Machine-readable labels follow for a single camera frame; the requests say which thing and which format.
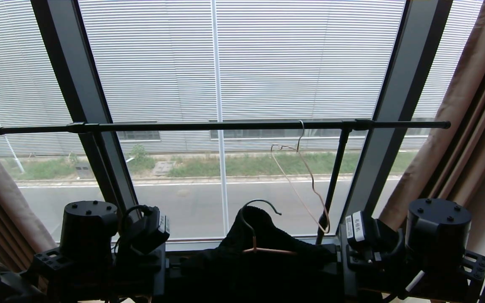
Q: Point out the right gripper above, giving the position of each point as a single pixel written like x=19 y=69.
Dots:
x=373 y=273

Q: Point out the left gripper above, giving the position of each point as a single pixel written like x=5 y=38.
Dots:
x=141 y=273

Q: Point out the pink clothes hanger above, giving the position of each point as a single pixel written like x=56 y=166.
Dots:
x=298 y=147
x=267 y=251

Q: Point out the black garment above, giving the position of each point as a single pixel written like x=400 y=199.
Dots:
x=259 y=277

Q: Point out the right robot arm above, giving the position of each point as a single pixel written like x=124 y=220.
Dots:
x=438 y=231

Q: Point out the black clothes rack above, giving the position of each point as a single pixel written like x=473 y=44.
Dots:
x=183 y=126

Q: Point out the window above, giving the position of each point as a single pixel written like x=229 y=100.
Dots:
x=267 y=63

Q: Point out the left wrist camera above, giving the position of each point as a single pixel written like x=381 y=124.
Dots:
x=150 y=233

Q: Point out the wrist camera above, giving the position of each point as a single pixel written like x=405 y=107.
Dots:
x=150 y=233
x=364 y=229

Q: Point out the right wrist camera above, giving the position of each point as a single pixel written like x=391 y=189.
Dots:
x=364 y=229

